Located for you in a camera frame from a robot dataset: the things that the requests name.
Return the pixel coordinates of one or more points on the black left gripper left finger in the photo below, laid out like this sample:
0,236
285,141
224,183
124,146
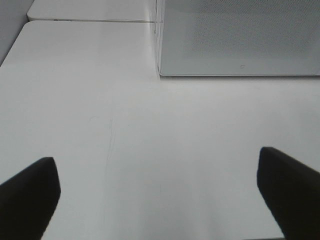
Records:
28,201

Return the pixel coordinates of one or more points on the white microwave door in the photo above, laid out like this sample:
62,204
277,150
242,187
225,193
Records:
238,37

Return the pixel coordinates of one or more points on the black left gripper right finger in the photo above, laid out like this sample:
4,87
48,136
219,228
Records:
291,191

